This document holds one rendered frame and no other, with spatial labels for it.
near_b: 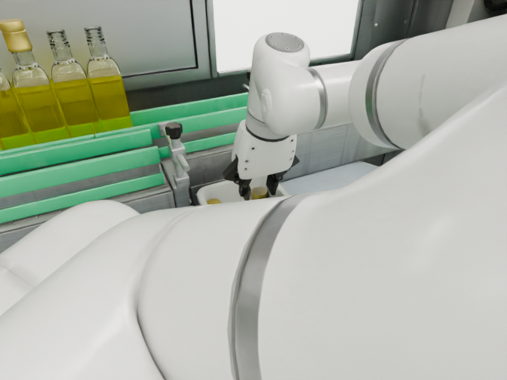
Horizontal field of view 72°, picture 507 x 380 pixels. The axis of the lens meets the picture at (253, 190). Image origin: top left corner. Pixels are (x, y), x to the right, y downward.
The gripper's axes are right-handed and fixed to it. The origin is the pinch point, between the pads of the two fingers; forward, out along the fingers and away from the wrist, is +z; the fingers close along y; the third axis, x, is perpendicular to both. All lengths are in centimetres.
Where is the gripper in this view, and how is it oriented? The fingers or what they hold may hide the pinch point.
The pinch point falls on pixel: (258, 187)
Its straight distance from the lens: 66.0
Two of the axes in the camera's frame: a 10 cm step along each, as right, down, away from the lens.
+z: -1.0, 6.3, 7.7
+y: -9.2, 2.3, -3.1
